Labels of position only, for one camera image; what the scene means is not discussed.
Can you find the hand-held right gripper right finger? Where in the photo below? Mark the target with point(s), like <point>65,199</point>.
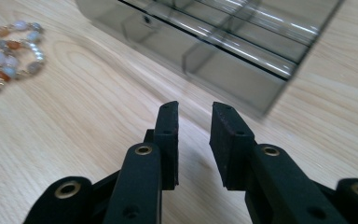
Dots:
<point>261,174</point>

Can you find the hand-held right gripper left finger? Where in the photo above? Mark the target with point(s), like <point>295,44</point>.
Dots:
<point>149,174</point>

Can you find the clear acrylic drawer box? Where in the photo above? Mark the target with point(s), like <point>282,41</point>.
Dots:
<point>230,46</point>

